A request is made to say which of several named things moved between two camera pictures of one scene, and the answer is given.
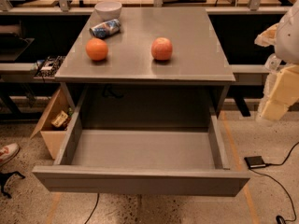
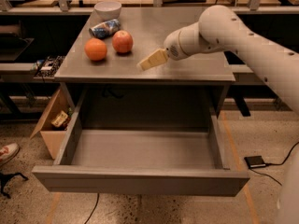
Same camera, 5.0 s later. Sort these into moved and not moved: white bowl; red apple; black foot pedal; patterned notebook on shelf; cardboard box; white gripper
Moved: white gripper; red apple
Not moved: cardboard box; patterned notebook on shelf; white bowl; black foot pedal
